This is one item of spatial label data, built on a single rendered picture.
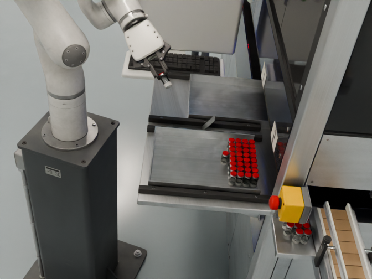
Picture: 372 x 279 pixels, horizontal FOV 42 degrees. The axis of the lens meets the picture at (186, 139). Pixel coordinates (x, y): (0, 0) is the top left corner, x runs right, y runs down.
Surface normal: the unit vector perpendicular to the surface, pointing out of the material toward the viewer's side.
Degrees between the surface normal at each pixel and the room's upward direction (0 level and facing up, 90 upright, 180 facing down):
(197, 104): 0
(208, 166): 0
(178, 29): 90
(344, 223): 0
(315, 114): 90
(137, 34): 46
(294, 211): 90
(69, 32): 59
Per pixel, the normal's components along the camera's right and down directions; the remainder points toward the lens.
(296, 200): 0.09, -0.75
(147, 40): -0.11, -0.08
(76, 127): 0.57, 0.58
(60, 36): 0.27, 0.29
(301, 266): -0.03, 0.65
